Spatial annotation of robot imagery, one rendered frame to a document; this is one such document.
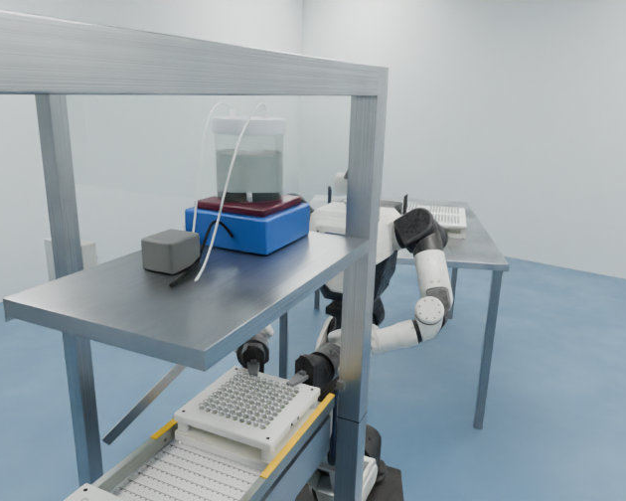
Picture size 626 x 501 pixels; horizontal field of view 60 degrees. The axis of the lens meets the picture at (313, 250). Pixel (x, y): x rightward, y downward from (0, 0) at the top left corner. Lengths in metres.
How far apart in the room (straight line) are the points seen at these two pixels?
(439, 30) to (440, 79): 0.49
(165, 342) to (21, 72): 0.40
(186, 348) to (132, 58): 0.36
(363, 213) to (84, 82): 0.82
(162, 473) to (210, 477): 0.10
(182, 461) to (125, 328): 0.53
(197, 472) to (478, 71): 5.32
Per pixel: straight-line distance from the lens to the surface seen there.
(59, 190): 1.79
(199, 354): 0.72
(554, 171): 5.87
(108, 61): 0.55
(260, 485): 1.14
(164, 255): 0.99
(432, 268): 1.59
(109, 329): 0.81
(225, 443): 1.26
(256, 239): 1.09
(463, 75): 6.11
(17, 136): 4.76
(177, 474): 1.24
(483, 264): 2.66
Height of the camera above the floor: 1.64
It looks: 16 degrees down
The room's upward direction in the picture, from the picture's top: 1 degrees clockwise
